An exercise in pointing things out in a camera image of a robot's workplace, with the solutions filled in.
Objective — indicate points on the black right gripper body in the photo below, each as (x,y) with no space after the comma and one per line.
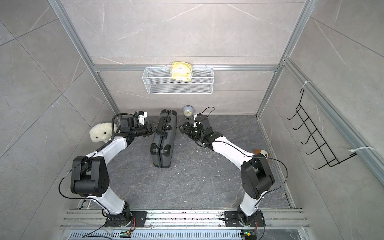
(196,134)

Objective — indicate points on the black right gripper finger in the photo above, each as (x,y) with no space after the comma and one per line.
(189,133)
(185,126)

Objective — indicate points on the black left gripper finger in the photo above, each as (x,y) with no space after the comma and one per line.
(150,131)
(151,124)

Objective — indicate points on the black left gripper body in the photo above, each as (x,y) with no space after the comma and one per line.
(139,132)

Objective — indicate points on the grey aluminium poker case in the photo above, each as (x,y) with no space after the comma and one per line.
(162,146)

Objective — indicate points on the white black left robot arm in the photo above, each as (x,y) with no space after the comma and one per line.
(89,175)

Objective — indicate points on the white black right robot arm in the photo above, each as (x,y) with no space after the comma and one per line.
(256,175)

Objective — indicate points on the white fluffy plush sheep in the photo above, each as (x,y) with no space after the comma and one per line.
(101,132)

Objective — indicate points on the yellow cloth bundle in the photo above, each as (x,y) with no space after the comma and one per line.
(181,71)

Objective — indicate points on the brown white plush toy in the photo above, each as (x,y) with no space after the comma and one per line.
(261,154)

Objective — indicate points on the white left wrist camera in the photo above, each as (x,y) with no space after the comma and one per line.
(141,115)

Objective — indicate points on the white wire mesh basket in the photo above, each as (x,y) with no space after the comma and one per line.
(159,80)

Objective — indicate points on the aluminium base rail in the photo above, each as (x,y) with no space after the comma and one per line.
(270,224)

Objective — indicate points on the black wire hook rack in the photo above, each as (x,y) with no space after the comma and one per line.
(315,136)

